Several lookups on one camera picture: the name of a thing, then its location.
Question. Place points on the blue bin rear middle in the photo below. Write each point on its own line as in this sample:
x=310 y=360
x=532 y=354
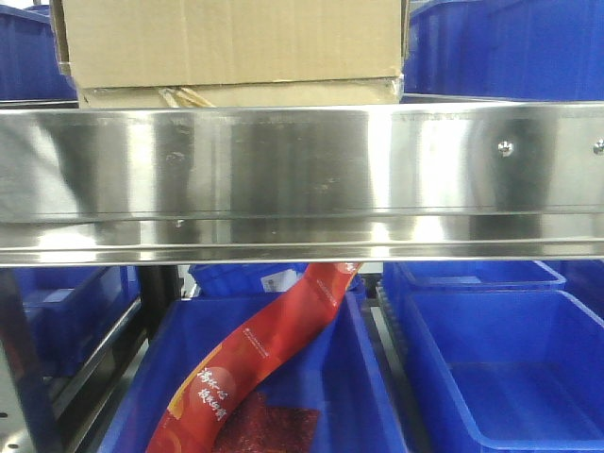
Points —
x=231 y=280

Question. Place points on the torn plain cardboard box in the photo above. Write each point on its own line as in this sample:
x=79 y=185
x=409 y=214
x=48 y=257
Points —
x=162 y=54

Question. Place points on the blue bin upper left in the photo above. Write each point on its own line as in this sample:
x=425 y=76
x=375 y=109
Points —
x=29 y=66

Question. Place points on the red printed snack bag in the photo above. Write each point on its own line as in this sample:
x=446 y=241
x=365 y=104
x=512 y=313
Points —
x=219 y=383

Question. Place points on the blue bin lower right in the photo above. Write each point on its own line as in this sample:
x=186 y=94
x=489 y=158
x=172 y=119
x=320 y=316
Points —
x=506 y=371

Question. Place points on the stainless steel shelf rail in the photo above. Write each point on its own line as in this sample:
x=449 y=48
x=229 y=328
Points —
x=451 y=181

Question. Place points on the blue bin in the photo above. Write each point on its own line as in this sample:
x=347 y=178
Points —
x=401 y=277
x=29 y=66
x=506 y=371
x=337 y=374
x=231 y=280
x=71 y=309
x=535 y=50

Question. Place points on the blue bin rear right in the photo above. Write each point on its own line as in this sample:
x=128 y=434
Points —
x=401 y=277

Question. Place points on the blue bin lower left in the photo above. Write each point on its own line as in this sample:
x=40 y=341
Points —
x=71 y=309

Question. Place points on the blue bin lower middle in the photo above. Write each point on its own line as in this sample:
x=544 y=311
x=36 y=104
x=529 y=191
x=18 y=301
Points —
x=337 y=374

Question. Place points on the blue bin upper right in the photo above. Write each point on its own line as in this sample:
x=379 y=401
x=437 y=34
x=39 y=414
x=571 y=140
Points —
x=535 y=50

